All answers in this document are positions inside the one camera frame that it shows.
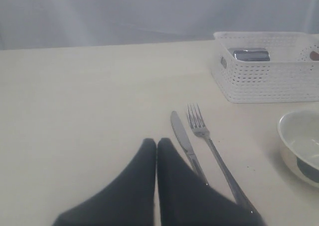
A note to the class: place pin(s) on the white speckled ceramic bowl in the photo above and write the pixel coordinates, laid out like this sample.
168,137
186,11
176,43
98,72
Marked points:
299,148

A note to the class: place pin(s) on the silver table knife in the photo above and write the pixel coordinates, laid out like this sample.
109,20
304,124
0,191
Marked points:
185,143

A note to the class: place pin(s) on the brown round plate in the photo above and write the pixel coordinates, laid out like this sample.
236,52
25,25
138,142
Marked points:
314,56

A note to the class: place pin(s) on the silver fork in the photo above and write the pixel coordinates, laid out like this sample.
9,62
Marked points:
198,127

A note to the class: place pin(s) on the white perforated plastic basket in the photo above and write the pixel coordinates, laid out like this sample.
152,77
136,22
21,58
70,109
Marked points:
290,75

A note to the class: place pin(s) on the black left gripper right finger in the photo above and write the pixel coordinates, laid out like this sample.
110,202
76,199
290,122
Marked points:
185,200

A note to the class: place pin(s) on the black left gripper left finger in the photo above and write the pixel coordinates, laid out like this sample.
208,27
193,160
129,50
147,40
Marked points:
127,201

